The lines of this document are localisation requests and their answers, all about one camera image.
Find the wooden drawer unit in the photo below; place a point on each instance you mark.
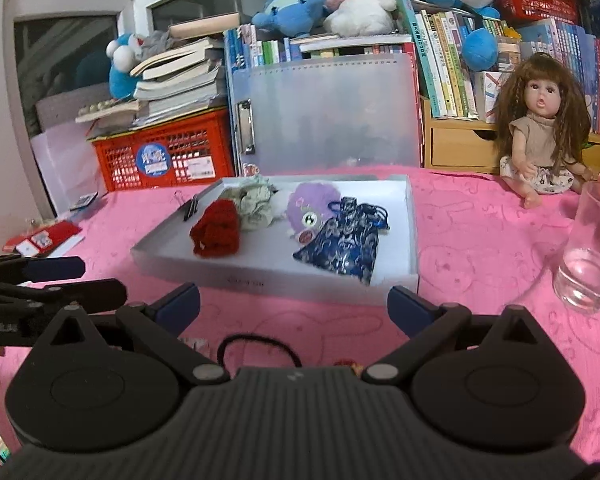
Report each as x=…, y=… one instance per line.
x=460, y=147

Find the black binder clip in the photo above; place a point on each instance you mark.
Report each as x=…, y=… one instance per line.
x=186, y=209
x=195, y=206

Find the white plastic sheets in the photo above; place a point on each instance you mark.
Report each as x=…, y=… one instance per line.
x=65, y=165

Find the blue and white cat plush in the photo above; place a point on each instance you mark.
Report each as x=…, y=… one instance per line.
x=122, y=67

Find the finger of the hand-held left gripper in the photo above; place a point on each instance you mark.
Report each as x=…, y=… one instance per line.
x=55, y=269
x=80, y=292

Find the purple plush toy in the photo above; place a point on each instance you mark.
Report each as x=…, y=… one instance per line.
x=307, y=212

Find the red plastic crate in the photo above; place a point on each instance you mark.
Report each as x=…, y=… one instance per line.
x=125, y=160

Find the shallow white cardboard box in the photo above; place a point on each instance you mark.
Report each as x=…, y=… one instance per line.
x=275, y=270

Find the clear glass cup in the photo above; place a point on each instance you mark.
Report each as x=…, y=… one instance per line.
x=587, y=270

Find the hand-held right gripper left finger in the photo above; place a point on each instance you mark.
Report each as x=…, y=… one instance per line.
x=180, y=306

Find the row of thin books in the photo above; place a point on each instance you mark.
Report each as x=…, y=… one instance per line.
x=280, y=50

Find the white printed carton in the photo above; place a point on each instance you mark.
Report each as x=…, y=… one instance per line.
x=490, y=96

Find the stack of books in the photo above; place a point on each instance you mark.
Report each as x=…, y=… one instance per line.
x=180, y=80

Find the small black card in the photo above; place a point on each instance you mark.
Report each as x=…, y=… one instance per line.
x=85, y=201

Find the brown-haired doll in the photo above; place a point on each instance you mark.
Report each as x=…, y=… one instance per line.
x=542, y=125

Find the row of upright books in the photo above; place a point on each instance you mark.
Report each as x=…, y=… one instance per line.
x=570, y=60

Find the translucent clipboard case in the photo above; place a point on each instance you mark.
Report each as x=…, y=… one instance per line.
x=330, y=110

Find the red packet at left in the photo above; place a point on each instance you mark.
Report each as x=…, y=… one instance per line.
x=40, y=240

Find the grey gridded cutting mat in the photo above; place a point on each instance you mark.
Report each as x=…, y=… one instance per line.
x=65, y=105

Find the red knitted piece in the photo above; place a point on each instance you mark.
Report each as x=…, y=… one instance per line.
x=216, y=232

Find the green checked cloth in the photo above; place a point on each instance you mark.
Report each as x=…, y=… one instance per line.
x=252, y=206

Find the blue long-eared plush toy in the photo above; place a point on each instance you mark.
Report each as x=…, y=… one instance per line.
x=290, y=10

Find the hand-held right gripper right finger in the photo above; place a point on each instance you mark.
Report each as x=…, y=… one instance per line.
x=411, y=308

